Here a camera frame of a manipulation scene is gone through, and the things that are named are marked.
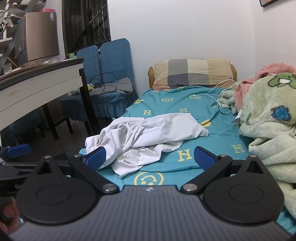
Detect white table with dark top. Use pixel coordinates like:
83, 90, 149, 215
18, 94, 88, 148
0, 57, 100, 142

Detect yellow-brown pillow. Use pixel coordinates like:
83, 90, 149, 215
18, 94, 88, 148
147, 62, 238, 90

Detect dark door with grille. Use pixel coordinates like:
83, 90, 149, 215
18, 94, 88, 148
61, 0, 111, 55

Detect thin black charger cable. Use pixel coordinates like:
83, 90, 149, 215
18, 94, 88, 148
89, 72, 119, 93

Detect blue covered chair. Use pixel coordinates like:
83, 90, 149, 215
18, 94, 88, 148
97, 38, 139, 121
59, 45, 102, 137
7, 108, 58, 141

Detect white garment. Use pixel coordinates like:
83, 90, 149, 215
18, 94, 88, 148
84, 113, 210, 179

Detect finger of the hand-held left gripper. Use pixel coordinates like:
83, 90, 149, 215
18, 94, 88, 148
0, 144, 32, 163

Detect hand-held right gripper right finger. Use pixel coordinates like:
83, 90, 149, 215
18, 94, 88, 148
180, 146, 269, 195

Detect teal printed bedsheet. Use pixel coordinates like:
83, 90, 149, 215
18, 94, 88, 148
79, 86, 295, 234

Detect white charging cable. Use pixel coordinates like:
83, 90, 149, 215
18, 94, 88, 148
192, 79, 237, 114

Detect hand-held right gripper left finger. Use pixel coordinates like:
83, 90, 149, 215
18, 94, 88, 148
32, 147, 119, 194

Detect green plush blanket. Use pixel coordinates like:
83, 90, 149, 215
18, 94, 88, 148
218, 73, 296, 219

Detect grey cloth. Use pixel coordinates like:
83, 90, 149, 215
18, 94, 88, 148
89, 77, 134, 95

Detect plaid pillow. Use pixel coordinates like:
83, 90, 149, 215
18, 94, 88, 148
153, 58, 233, 91

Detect flower branch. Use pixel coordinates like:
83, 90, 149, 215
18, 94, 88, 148
0, 0, 13, 40

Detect person's left hand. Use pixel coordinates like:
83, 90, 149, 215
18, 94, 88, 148
0, 198, 22, 234

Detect metallic refrigerator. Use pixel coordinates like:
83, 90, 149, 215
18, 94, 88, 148
15, 11, 59, 63

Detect pink plush blanket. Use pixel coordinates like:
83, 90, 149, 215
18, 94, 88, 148
233, 62, 296, 109

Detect framed wall picture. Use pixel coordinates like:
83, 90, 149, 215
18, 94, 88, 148
259, 0, 296, 8

